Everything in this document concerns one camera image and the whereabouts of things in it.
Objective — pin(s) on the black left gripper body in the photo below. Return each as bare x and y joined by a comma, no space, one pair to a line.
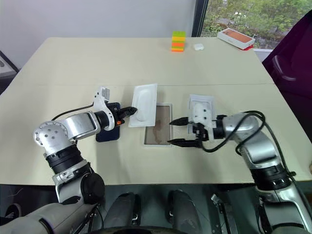
115,112

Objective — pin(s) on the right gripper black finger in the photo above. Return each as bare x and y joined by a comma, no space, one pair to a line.
182,143
182,121

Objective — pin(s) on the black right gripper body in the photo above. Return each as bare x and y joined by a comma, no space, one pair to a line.
200,135

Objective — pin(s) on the dark blue smartphone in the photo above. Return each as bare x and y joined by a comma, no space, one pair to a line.
109,136

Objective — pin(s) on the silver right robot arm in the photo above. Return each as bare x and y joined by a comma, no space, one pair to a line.
243,126

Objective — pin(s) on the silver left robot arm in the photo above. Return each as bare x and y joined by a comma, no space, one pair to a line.
78,124

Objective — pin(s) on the white box with orange print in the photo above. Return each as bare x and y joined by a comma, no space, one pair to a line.
236,37

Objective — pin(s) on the grey box with dark rim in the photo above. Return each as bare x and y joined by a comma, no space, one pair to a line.
6,65

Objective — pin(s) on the dark rounded shape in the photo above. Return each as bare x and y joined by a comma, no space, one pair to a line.
180,209
122,209

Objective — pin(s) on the white earbuds case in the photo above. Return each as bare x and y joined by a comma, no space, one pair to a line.
198,46

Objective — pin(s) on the green orange toy brick stack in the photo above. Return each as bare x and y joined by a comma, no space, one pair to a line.
178,41

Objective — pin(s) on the red flat object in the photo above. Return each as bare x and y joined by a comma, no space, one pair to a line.
247,48

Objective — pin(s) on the dark purple chair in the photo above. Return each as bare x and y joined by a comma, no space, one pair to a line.
290,61

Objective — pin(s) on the white pink shoe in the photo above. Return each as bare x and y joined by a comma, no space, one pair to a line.
13,210

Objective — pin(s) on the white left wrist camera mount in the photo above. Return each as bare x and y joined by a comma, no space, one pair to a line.
101,104

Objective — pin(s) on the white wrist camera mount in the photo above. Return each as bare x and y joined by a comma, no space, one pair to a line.
201,113
101,104

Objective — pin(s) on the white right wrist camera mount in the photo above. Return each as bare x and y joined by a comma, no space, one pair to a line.
201,113

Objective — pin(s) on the black metal frame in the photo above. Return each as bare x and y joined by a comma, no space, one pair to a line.
223,212

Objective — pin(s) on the black window frame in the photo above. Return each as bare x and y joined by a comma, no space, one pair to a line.
198,17

